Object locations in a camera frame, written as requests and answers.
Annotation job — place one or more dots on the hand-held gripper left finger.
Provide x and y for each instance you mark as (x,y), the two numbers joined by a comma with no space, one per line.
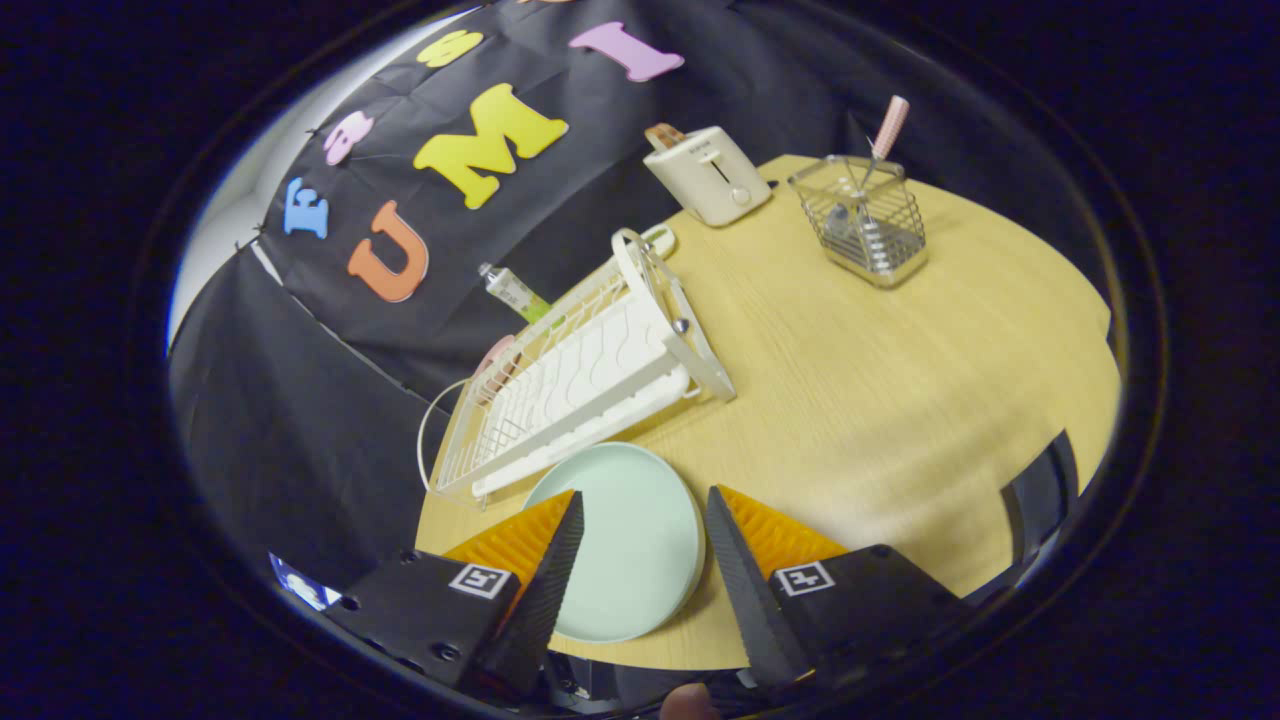
(545,600)

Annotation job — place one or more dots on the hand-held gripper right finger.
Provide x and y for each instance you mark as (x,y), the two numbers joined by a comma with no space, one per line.
(750,600)

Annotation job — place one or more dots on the mint green plate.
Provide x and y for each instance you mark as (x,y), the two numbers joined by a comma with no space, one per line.
(630,540)

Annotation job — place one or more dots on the pink plate with food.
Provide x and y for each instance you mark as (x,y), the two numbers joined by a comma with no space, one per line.
(493,362)

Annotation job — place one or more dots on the black backdrop cloth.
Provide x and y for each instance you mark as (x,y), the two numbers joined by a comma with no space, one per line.
(300,420)

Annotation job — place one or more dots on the green label plastic bottle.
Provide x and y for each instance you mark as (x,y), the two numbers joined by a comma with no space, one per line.
(510,290)

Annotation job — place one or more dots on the white divided snack tray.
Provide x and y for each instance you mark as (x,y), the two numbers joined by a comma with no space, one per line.
(660,240)

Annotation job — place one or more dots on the cream white toaster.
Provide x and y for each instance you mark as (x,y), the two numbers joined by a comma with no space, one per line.
(715,185)

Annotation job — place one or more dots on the brown bread slice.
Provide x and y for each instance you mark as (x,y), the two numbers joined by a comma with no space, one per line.
(662,133)

